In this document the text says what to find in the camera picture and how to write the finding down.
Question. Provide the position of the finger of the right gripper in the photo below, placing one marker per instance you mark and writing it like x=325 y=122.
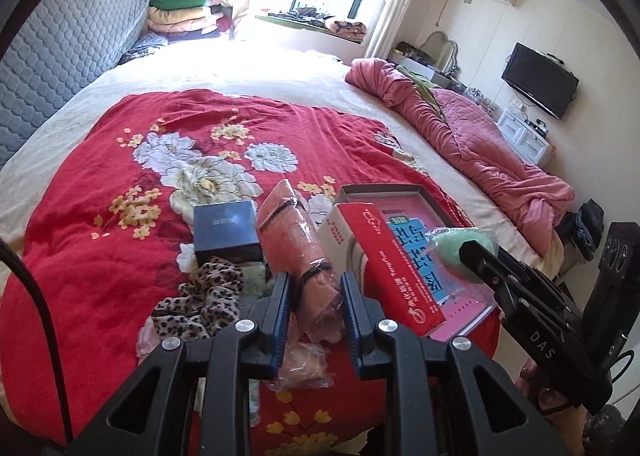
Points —
x=482 y=260

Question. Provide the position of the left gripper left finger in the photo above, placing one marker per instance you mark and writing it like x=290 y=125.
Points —
x=265 y=332

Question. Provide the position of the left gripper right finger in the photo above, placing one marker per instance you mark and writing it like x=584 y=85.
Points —
x=370 y=336

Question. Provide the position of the pink sponge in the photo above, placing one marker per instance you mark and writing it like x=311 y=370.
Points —
x=304 y=364

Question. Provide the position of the leopard print scrunchie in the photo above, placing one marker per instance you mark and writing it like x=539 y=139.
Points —
x=207 y=302

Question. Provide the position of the green sponge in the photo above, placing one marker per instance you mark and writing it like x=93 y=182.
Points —
x=443 y=245

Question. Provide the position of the pink face mask pack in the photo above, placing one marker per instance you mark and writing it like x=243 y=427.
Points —
x=290 y=245

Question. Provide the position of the green flower tissue pack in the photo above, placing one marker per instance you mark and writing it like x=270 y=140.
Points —
x=257 y=284

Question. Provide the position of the person's hand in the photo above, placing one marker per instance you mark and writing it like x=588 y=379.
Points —
x=567 y=420

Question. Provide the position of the pink and blue book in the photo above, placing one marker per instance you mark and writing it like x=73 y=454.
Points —
x=464 y=305

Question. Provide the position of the pink quilted duvet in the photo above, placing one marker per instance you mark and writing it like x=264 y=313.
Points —
x=463 y=134

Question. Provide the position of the red tissue box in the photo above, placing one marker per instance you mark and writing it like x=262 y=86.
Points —
x=357 y=239

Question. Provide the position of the dark clothes on chair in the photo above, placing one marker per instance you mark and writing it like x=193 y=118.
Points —
x=584 y=228

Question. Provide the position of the dark blue small box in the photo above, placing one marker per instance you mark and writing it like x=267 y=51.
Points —
x=226 y=231

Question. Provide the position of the shallow cardboard box tray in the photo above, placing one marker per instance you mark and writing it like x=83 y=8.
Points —
x=414 y=202

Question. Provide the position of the white drawer cabinet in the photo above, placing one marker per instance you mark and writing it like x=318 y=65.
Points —
x=528 y=144

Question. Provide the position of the red floral bedspread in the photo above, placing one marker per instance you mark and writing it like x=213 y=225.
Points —
x=104 y=241

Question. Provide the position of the black flat television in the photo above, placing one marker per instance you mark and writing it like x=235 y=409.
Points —
x=542 y=80

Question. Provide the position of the vanity mirror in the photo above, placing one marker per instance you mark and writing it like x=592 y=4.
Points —
x=442 y=51

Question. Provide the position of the beige bed sheet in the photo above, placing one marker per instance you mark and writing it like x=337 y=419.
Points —
x=233 y=68

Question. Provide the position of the clothes on window sill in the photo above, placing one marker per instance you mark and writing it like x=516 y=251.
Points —
x=308 y=17

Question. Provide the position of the stack of folded blankets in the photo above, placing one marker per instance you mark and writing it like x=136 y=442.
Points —
x=189 y=19

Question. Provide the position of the grey quilted headboard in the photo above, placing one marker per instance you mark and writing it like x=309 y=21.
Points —
x=63 y=46

